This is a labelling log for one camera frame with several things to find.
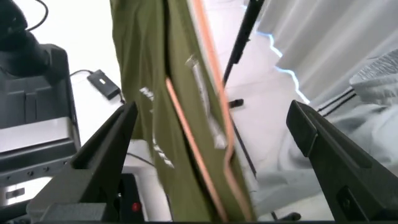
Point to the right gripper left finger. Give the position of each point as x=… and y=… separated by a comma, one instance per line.
x=99, y=177

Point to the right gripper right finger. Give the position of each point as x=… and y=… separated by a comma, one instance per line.
x=339, y=161

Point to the pale grey shorts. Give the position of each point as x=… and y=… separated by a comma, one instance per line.
x=367, y=130

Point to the green garment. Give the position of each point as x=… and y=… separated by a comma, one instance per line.
x=140, y=62

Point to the pink clothes hanger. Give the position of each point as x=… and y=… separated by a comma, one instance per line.
x=217, y=77

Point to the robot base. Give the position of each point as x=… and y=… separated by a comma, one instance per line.
x=34, y=130

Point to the black clothes rack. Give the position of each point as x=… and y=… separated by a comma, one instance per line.
x=244, y=31

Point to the white curtain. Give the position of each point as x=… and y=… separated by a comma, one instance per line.
x=326, y=37

